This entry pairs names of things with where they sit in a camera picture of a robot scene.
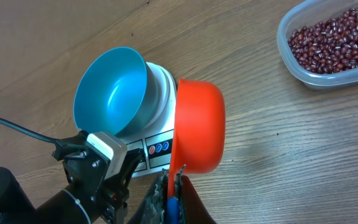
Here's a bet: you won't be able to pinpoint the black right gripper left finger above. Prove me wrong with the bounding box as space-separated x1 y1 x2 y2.
127 169 168 224

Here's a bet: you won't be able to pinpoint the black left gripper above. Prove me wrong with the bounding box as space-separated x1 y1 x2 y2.
35 149 144 224

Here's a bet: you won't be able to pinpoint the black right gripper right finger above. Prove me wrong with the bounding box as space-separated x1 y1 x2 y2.
175 165 216 224

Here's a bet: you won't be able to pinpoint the red scoop blue handle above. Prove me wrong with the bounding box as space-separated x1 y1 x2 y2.
166 79 226 223

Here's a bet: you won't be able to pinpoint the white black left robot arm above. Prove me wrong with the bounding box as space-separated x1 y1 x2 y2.
0 150 142 223

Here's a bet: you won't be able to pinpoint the white digital kitchen scale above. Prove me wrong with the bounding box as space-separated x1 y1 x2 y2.
118 62 177 178

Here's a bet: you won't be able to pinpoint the teal plastic bowl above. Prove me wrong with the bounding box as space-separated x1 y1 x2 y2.
73 47 160 138

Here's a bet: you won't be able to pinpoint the clear plastic food container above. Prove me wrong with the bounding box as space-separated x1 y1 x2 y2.
277 0 358 89

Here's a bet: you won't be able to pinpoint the red adzuki beans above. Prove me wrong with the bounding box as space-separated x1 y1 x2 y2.
287 6 358 74

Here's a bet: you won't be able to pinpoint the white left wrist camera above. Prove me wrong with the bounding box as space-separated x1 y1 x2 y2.
86 132 127 179

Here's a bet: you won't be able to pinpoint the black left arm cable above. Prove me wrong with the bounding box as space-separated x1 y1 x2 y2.
0 114 88 162

